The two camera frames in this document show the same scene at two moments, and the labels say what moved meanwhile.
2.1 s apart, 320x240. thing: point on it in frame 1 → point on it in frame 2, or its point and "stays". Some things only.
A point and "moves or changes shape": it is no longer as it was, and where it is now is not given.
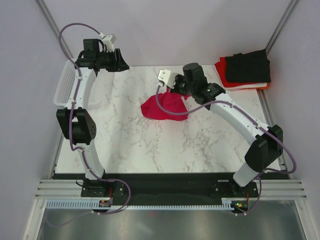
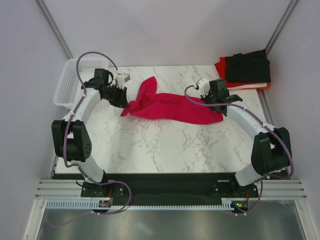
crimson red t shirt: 171,101 moves or changes shape
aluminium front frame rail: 271,189 stays
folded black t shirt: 250,67 stays
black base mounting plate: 169,189 stays
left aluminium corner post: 53,27 stays
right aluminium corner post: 279,27 stays
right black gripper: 178,78 → 205,100
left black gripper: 118,66 → 121,102
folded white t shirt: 250,86 stays
